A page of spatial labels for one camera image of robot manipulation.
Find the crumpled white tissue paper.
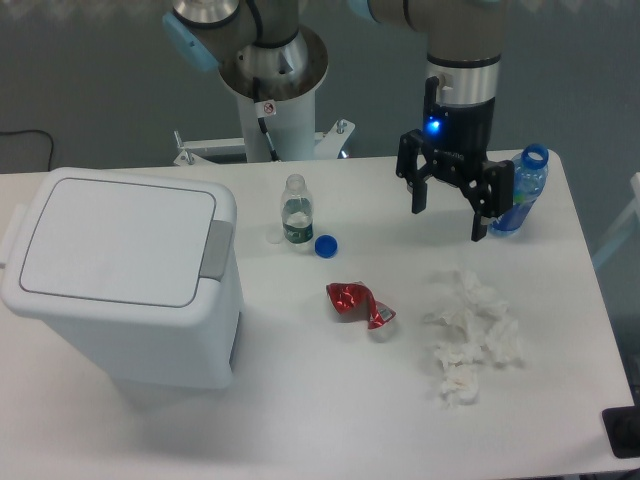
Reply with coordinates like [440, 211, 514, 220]
[424, 269, 525, 408]

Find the blue bottle cap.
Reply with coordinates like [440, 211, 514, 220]
[314, 234, 338, 259]

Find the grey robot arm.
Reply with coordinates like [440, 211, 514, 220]
[162, 1, 514, 241]

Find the blue plastic drink bottle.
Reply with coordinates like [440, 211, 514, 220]
[489, 143, 549, 237]

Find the white bottle cap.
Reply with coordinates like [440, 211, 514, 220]
[265, 230, 283, 245]

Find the white chair frame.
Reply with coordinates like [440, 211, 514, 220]
[592, 172, 639, 271]

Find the black floor cable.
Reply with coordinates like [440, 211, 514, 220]
[0, 129, 55, 174]

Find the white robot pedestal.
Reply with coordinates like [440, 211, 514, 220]
[174, 25, 356, 165]

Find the white plastic trash can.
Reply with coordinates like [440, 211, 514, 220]
[1, 168, 243, 389]

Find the clear green-label water bottle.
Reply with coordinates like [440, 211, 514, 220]
[280, 174, 314, 252]

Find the black device at edge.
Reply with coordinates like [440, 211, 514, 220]
[602, 406, 639, 459]

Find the crumpled red wrapper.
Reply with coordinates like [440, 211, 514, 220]
[325, 282, 396, 331]

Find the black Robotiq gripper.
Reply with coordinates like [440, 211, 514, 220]
[396, 98, 515, 242]

